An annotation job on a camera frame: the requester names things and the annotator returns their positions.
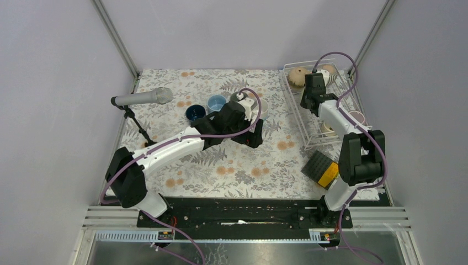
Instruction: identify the light blue cup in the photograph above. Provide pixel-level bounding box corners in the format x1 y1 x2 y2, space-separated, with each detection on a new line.
207 94 226 113

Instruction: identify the grey-green cup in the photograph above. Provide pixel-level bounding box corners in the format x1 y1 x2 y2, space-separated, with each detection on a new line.
230 92 245 102

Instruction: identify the dark blue cup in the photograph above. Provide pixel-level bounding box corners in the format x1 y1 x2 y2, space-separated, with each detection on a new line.
185 104 206 122

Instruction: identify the mauve cup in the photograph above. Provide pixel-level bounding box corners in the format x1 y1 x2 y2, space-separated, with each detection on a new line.
349 110 367 126

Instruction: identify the black tripod mic stand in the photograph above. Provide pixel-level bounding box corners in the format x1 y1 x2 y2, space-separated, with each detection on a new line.
123 105 156 147

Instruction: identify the white and blue cup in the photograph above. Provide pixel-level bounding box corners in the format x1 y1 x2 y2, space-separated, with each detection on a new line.
252 98 269 120

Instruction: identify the cream cup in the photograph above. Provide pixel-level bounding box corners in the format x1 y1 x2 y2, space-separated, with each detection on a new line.
320 122 336 137

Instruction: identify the silver microphone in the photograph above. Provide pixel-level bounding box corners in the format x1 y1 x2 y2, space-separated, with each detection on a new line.
110 87 173 107

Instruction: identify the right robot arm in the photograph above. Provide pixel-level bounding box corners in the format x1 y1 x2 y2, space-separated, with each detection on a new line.
300 70 386 228

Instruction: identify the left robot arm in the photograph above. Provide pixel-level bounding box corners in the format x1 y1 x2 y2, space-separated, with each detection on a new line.
104 98 263 227

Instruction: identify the striped grey cup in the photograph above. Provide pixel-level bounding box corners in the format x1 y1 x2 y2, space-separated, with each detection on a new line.
317 64 338 86

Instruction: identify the beige ribbed cup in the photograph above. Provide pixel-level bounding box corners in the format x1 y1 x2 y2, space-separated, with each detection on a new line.
288 67 311 87

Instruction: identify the floral table mat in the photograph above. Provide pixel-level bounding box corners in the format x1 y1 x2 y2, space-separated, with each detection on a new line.
132 69 341 199

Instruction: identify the dark grey building plate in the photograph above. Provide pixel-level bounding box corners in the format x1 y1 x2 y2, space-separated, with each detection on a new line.
301 151 334 183

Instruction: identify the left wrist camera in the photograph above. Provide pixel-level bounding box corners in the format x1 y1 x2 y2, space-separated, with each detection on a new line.
236 93 257 121

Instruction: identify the white wire dish rack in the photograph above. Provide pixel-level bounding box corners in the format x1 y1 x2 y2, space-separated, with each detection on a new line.
279 59 373 151

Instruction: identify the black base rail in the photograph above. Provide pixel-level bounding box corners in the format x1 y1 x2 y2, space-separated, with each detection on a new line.
99 195 392 242

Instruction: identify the right aluminium frame post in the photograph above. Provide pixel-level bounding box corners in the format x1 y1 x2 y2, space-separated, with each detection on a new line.
354 0 397 66

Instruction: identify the aluminium frame post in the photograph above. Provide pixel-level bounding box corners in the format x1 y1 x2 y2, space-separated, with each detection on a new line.
91 0 140 78
354 0 397 66

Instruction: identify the white cable duct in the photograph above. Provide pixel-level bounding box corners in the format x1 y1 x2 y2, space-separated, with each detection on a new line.
95 228 343 245

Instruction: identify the left aluminium frame post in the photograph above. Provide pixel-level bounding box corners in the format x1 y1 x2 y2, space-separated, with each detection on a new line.
91 0 140 78

